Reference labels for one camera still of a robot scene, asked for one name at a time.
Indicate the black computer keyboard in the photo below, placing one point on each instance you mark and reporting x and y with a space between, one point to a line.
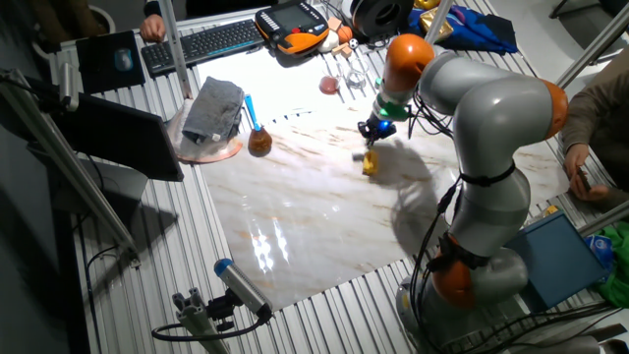
206 44

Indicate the mini orange basketball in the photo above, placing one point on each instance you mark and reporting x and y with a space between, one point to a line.
345 34

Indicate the pinkish wooden cube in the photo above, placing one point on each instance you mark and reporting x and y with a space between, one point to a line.
334 23

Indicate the white printed paper sheets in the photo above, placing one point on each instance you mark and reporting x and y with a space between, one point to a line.
275 83

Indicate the blue flat box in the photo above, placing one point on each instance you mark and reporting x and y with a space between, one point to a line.
555 260

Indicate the grey folded towel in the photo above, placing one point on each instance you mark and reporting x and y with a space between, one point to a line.
213 108

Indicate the small pink ball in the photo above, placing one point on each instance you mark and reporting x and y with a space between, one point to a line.
328 86

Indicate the left forearm in brown sleeve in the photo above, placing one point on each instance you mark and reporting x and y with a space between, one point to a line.
618 199

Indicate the blue computer mouse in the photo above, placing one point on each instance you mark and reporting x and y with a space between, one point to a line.
123 60

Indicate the black mouse pad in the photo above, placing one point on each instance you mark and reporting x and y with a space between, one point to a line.
98 74

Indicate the blue white packet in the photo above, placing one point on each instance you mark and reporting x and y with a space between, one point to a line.
599 248

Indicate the forearm in dark sleeve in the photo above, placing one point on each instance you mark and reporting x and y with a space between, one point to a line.
150 7

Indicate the gold wrapped object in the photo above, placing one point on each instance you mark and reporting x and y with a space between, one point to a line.
426 19
426 4

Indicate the silver camera with blue cap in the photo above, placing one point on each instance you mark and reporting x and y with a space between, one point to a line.
243 287

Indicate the black filament spool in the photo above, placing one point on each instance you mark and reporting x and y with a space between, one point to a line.
381 17

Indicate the empty clear glass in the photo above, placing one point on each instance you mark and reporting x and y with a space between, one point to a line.
356 78

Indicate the aluminium profile beam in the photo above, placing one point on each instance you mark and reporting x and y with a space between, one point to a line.
440 19
589 49
64 162
609 216
174 49
196 324

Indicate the orange black teach pendant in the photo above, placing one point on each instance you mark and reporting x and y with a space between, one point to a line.
295 24

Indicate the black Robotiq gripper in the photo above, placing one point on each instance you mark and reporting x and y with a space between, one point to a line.
377 129

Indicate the right hand with brown sleeve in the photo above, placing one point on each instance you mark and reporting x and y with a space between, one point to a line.
574 156

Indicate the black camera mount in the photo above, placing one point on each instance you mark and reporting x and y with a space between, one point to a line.
221 310

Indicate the left hand with brown sleeve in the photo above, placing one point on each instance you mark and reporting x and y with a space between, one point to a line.
597 193

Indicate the grey monitor base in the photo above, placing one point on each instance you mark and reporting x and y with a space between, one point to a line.
118 189

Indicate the mini soccer ball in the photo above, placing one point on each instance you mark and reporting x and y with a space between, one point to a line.
354 43

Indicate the light wooden block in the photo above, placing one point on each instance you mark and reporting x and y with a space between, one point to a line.
341 50

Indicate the green bag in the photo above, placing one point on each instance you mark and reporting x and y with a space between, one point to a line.
616 275

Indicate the right forearm in brown sleeve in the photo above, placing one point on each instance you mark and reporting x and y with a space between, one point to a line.
597 113

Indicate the bare hand with dark sleeve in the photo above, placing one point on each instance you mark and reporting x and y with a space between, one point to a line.
153 28

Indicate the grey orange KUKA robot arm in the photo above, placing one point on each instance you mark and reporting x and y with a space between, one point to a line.
496 118

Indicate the black flat monitor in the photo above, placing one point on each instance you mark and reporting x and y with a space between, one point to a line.
118 135

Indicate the white marble pattern board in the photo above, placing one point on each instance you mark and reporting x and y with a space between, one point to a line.
304 221

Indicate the green wrist adapter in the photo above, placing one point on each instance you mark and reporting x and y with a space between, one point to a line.
393 109

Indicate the small yellow object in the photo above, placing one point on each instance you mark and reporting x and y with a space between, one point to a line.
551 210

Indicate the black smartphone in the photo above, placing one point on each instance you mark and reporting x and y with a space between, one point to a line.
583 179

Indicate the blue crumpled cloth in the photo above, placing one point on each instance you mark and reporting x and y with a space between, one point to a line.
481 34

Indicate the silver depth camera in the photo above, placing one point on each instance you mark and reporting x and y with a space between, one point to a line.
69 88

